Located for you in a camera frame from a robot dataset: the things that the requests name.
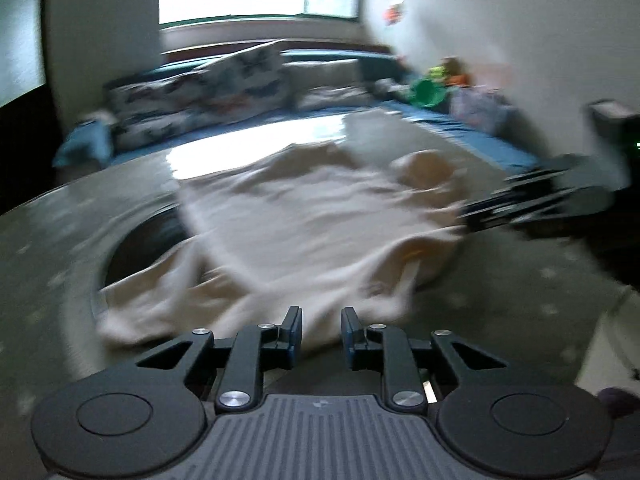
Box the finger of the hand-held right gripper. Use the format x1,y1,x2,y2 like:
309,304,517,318
459,187,551,233
502,162,557,187

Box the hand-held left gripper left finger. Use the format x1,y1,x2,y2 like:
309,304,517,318
136,306,305,414

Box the colourful pinwheel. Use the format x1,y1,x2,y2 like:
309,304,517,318
382,0,409,27

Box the cream garment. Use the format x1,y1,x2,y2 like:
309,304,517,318
95,112,468,356

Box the beige pillow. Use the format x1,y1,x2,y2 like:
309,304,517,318
284,59,372,111

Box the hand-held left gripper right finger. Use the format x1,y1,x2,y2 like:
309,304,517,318
340,306,507,414

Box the teddy bear with yellow vest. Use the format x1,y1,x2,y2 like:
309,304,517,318
429,60,463,86

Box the black round induction cooktop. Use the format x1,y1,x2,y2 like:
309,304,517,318
102,204,193,311

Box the long butterfly print pillow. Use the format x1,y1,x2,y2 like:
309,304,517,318
107,72,233,150

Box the square butterfly print pillow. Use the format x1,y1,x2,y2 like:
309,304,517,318
200,40,292,117

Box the dark door with frosted glass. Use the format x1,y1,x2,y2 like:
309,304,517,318
0,0,53,211

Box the blue cloth on sofa arm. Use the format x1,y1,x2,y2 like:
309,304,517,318
52,122,114,169

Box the clear plastic storage box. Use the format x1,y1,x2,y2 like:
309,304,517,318
450,85,507,134

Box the green plastic bucket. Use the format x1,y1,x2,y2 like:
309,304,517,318
409,77,449,109

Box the blue sofa seat cover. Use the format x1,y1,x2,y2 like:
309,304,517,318
385,100,543,171

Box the teal sofa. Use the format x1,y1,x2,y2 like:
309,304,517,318
52,46,545,171

